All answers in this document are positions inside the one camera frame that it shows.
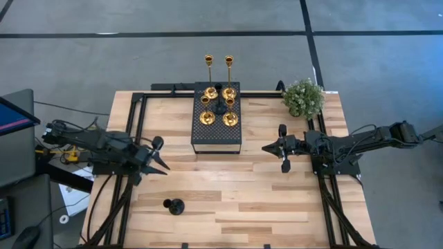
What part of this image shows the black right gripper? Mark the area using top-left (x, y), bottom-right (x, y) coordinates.
top-left (262, 124), bottom-right (305, 174)

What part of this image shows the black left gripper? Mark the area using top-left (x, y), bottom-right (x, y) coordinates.
top-left (129, 136), bottom-right (171, 187)

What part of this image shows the short gold candlestick holder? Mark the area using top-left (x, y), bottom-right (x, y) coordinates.
top-left (199, 95), bottom-right (217, 126)
top-left (222, 97), bottom-right (239, 127)

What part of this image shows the tall black candlestick holder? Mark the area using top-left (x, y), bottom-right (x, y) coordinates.
top-left (212, 82), bottom-right (228, 116)

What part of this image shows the tall gold candlestick holder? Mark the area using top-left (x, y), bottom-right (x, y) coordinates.
top-left (203, 54), bottom-right (219, 100)
top-left (221, 54), bottom-right (237, 101)

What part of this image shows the short black candlestick holder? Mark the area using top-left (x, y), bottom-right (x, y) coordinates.
top-left (162, 198), bottom-right (186, 216)

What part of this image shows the green potted plant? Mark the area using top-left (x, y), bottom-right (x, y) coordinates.
top-left (281, 78), bottom-right (326, 121)

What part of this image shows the black perforated metal rack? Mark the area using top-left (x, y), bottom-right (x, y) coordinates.
top-left (190, 81), bottom-right (242, 155)

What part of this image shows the white paper sheet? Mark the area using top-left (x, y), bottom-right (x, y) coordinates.
top-left (57, 165), bottom-right (95, 217)

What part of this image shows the black support beam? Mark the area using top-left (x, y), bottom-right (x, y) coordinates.
top-left (36, 162), bottom-right (95, 194)

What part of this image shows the grey side desk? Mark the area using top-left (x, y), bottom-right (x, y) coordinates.
top-left (0, 89), bottom-right (55, 249)

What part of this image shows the black computer mouse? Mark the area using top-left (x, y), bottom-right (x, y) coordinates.
top-left (12, 225), bottom-right (42, 249)

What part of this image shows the blue screen monitor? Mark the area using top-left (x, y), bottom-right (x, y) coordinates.
top-left (0, 95), bottom-right (42, 138)

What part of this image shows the black keyboard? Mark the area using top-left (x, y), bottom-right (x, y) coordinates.
top-left (0, 196), bottom-right (15, 240)

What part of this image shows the grey stand leg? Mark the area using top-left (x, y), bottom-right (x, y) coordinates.
top-left (420, 123), bottom-right (443, 143)

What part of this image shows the long black power cable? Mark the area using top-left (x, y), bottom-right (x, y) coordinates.
top-left (85, 174), bottom-right (115, 243)

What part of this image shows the yellow cable bundle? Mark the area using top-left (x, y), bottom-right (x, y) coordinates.
top-left (34, 147), bottom-right (81, 163)

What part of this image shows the thin black cable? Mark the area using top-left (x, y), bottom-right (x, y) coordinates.
top-left (33, 100), bottom-right (111, 117)

